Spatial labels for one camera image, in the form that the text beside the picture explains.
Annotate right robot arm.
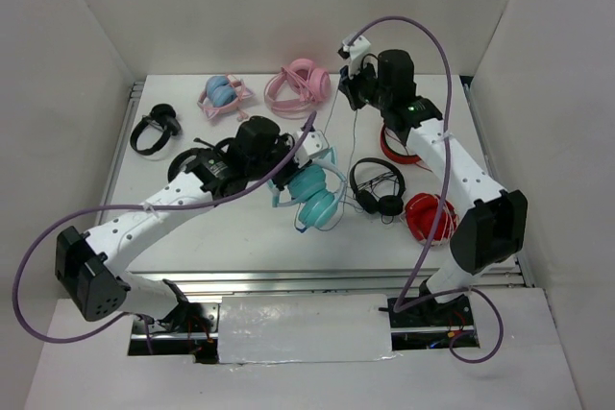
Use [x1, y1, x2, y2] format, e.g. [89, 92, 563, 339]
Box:
[338, 45, 528, 326]

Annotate teal cat ear headphones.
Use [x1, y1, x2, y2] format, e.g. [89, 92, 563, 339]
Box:
[266, 148, 348, 233]

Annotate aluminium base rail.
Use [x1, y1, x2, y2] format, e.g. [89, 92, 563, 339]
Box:
[79, 263, 534, 289]

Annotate red white headphones under arm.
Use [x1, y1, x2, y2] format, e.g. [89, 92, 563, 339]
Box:
[405, 193, 460, 247]

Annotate red black headphones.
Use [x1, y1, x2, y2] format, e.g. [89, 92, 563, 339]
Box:
[380, 126, 421, 165]

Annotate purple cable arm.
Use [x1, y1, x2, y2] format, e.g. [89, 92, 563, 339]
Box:
[12, 110, 319, 345]
[345, 15, 504, 364]

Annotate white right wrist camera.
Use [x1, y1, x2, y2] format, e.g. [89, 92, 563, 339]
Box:
[337, 35, 371, 79]

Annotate pink blue cat headphones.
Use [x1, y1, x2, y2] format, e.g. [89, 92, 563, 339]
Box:
[197, 74, 254, 121]

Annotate pink earbuds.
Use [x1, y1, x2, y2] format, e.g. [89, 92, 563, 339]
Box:
[236, 109, 250, 122]

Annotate black on-ear wired headphones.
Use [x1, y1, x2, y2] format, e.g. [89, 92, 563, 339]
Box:
[349, 157, 406, 225]

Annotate pink over-ear headphones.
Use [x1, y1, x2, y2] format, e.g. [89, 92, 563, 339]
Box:
[263, 59, 332, 119]

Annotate black headset with mic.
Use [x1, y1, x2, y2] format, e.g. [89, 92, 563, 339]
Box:
[166, 137, 228, 182]

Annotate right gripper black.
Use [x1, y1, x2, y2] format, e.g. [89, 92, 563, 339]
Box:
[338, 58, 390, 111]

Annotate white foam cover panel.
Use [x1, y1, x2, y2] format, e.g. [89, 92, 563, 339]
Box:
[217, 294, 392, 364]

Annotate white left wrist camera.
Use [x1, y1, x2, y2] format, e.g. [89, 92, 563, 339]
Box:
[294, 130, 331, 167]

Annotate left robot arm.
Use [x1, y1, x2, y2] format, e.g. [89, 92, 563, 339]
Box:
[56, 116, 302, 332]

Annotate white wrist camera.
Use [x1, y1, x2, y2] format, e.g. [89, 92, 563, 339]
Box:
[337, 35, 371, 79]
[294, 130, 331, 167]

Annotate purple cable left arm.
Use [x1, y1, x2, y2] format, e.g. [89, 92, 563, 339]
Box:
[12, 110, 319, 345]

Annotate black headphones far left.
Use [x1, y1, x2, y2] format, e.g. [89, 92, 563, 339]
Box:
[130, 103, 183, 159]

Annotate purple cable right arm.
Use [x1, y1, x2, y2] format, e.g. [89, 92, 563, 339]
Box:
[345, 15, 504, 364]

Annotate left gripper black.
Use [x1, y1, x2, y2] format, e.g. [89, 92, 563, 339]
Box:
[246, 132, 311, 190]

